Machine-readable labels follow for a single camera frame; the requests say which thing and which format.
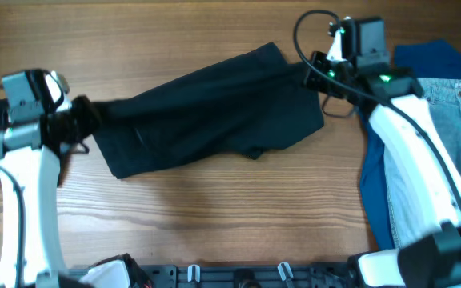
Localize black shorts white lining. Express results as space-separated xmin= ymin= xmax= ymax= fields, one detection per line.
xmin=93 ymin=42 xmax=324 ymax=179

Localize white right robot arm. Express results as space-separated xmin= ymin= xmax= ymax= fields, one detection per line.
xmin=303 ymin=52 xmax=461 ymax=287

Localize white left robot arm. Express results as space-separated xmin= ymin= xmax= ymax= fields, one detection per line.
xmin=0 ymin=95 xmax=131 ymax=287

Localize blue shirt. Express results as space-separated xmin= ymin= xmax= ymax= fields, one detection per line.
xmin=359 ymin=40 xmax=461 ymax=250

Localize light blue jeans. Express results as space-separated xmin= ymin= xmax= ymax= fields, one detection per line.
xmin=383 ymin=78 xmax=461 ymax=248

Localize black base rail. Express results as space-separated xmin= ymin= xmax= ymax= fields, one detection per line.
xmin=68 ymin=262 xmax=359 ymax=288

